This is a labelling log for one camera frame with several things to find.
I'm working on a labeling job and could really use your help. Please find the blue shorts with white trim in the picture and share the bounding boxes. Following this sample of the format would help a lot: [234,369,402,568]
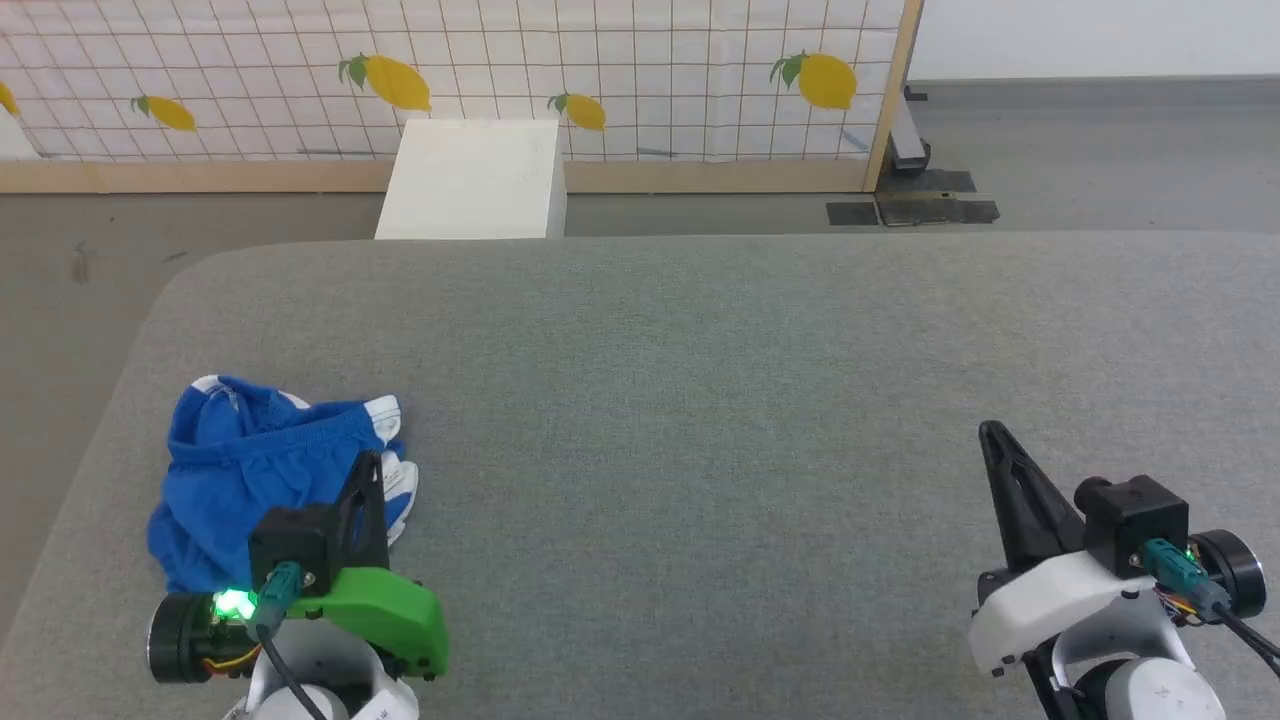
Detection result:
[148,375,419,594]

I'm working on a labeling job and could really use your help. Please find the lemon print partition screen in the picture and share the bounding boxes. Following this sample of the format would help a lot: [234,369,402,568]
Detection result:
[0,0,926,194]

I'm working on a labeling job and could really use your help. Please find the grey fabric sofa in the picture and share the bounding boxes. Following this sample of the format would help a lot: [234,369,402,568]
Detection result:
[0,232,1280,720]

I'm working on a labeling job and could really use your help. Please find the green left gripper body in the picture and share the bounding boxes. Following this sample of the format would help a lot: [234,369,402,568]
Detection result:
[287,566,452,684]

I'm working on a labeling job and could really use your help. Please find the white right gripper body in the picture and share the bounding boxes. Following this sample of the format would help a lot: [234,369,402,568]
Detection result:
[967,549,1197,674]

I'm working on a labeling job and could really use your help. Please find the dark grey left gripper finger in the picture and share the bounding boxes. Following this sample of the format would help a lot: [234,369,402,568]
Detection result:
[365,451,392,570]
[333,456,370,572]

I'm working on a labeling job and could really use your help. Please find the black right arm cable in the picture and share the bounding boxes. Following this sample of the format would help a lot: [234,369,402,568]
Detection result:
[1143,538,1280,673]

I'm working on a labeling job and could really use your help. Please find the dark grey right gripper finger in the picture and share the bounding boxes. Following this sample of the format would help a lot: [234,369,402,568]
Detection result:
[989,421,1088,567]
[977,421,1032,574]

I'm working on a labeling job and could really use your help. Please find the white rectangular box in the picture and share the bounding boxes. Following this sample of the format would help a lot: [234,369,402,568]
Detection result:
[375,118,568,241]

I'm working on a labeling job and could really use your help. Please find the black metal partition foot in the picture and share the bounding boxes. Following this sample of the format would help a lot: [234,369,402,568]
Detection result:
[876,85,1001,227]

